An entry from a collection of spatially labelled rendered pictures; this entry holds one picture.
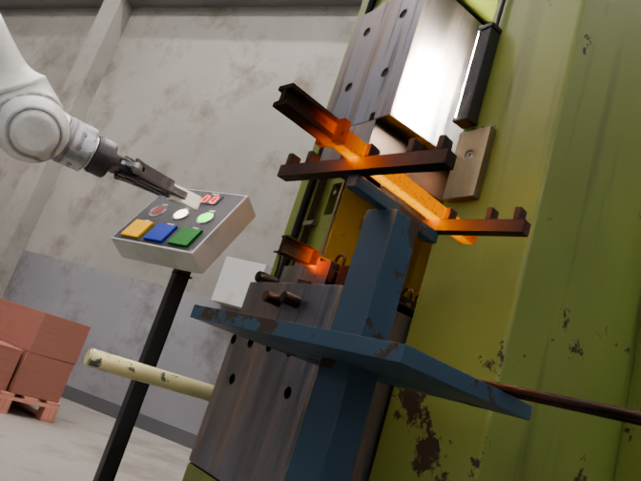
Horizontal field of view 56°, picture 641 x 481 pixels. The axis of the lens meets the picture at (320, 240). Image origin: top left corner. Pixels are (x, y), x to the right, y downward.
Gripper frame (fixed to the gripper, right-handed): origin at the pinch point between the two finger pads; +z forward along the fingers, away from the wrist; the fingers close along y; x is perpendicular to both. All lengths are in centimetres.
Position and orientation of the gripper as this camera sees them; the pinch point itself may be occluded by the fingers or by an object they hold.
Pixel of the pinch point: (184, 197)
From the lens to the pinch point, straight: 129.6
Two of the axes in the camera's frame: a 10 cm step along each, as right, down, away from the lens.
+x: 3.0, -9.2, 2.5
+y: 5.7, -0.4, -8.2
